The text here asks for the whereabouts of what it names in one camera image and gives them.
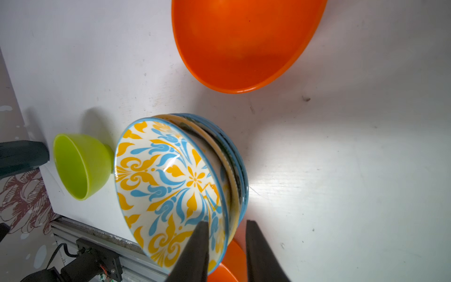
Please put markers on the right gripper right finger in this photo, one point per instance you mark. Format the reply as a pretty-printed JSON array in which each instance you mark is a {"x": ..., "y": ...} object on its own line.
[{"x": 262, "y": 265}]

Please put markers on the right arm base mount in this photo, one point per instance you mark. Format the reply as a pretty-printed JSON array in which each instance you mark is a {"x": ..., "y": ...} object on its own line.
[{"x": 89, "y": 261}]

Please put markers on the lime green bowl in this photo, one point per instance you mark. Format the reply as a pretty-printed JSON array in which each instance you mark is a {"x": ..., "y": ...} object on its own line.
[{"x": 84, "y": 164}]

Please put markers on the blue yellow patterned bowl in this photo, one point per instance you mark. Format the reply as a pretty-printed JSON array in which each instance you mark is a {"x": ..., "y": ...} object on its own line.
[{"x": 166, "y": 186}]

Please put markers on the large orange bowl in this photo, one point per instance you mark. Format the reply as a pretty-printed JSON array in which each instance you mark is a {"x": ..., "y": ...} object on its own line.
[{"x": 236, "y": 47}]

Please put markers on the small orange bowl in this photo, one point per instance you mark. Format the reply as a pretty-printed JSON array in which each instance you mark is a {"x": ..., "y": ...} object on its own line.
[{"x": 233, "y": 268}]

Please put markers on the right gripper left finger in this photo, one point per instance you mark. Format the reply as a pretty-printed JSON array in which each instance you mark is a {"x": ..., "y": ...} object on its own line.
[{"x": 192, "y": 265}]

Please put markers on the yellow flower bowl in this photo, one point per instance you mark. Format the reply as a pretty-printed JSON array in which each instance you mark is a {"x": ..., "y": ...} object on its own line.
[{"x": 218, "y": 160}]

